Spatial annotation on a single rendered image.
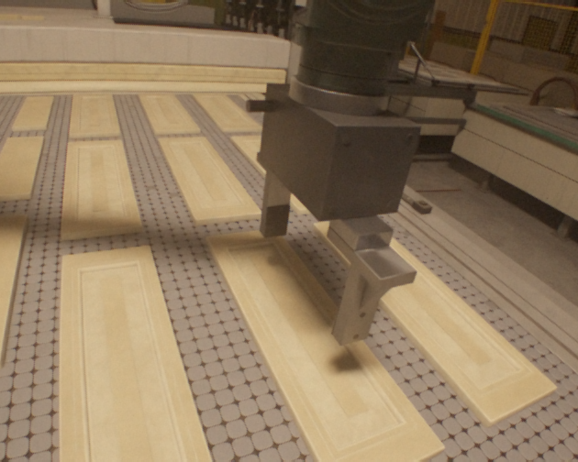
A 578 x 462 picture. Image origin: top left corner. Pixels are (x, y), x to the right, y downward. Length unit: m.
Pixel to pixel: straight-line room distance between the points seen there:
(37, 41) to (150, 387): 2.12
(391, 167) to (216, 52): 2.15
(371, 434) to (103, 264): 0.63
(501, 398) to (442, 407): 0.11
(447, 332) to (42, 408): 0.73
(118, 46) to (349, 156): 2.13
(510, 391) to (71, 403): 0.72
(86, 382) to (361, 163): 0.53
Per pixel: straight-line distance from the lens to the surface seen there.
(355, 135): 0.50
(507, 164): 4.13
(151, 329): 0.77
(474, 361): 0.85
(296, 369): 0.72
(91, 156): 1.50
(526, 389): 0.86
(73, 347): 0.76
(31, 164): 1.48
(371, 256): 0.53
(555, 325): 1.10
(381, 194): 0.56
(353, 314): 0.58
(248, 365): 0.73
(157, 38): 2.54
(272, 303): 0.83
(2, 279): 0.95
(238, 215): 1.11
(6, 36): 2.56
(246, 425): 0.66
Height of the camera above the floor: 1.43
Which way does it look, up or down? 30 degrees down
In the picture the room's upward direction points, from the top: 9 degrees clockwise
